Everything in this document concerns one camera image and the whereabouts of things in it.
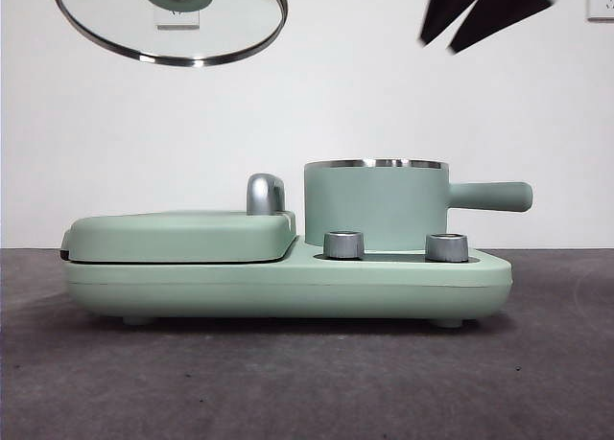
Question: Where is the green breakfast machine base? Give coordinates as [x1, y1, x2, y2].
[63, 235, 515, 328]

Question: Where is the green griddle cover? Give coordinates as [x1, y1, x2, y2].
[60, 209, 298, 265]

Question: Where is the silver griddle cover handle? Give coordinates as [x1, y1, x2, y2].
[246, 172, 289, 217]

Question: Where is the green pot with straight handle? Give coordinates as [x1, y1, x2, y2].
[302, 157, 534, 254]

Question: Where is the white wall socket plate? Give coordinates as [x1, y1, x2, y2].
[586, 0, 614, 24]
[154, 9, 201, 33]

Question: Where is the silver control knob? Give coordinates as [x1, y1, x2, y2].
[322, 229, 366, 261]
[424, 231, 471, 263]

